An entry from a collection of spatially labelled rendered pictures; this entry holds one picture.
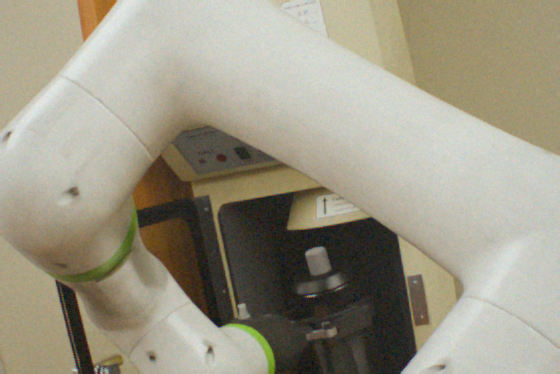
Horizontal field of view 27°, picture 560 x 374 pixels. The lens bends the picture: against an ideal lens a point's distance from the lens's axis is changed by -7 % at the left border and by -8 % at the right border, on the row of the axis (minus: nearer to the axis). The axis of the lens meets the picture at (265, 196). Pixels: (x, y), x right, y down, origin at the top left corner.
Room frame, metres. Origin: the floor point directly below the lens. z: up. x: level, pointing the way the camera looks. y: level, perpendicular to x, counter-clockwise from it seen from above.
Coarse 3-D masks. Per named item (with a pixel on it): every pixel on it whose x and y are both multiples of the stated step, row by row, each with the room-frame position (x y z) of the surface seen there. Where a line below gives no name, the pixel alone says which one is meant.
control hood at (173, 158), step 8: (192, 128) 1.63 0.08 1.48; (168, 152) 1.68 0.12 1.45; (176, 152) 1.68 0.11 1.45; (168, 160) 1.70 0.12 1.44; (176, 160) 1.69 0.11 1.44; (184, 160) 1.69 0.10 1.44; (272, 160) 1.65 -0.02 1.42; (176, 168) 1.71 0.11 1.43; (184, 168) 1.70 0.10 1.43; (232, 168) 1.68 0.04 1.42; (240, 168) 1.68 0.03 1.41; (248, 168) 1.68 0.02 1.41; (184, 176) 1.72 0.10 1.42; (192, 176) 1.71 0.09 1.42; (200, 176) 1.71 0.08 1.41; (208, 176) 1.71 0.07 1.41
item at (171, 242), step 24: (144, 240) 1.63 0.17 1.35; (168, 240) 1.67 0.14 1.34; (192, 240) 1.71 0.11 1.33; (168, 264) 1.66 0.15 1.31; (192, 264) 1.70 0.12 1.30; (192, 288) 1.69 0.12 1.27; (72, 336) 1.48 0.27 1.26; (96, 336) 1.52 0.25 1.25; (96, 360) 1.51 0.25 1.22; (120, 360) 1.55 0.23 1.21
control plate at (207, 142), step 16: (208, 128) 1.63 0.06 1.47; (176, 144) 1.66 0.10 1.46; (192, 144) 1.66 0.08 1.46; (208, 144) 1.65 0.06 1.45; (224, 144) 1.65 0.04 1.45; (240, 144) 1.64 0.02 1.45; (192, 160) 1.68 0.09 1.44; (208, 160) 1.68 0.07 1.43; (240, 160) 1.67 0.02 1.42; (256, 160) 1.66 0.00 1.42
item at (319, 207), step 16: (304, 192) 1.72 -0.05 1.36; (320, 192) 1.70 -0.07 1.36; (304, 208) 1.71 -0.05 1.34; (320, 208) 1.69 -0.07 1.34; (336, 208) 1.68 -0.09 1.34; (352, 208) 1.67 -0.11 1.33; (288, 224) 1.74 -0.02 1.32; (304, 224) 1.70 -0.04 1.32; (320, 224) 1.68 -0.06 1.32; (336, 224) 1.67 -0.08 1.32
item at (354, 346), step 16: (288, 288) 1.66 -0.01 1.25; (336, 288) 1.60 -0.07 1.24; (320, 304) 1.60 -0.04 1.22; (336, 304) 1.60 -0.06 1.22; (352, 336) 1.62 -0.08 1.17; (368, 336) 1.63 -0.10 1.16; (320, 352) 1.63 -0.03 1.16; (336, 352) 1.62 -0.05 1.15; (352, 352) 1.62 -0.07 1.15; (368, 352) 1.63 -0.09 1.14; (320, 368) 1.64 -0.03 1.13; (336, 368) 1.62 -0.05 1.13; (352, 368) 1.62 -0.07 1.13; (368, 368) 1.63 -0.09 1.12
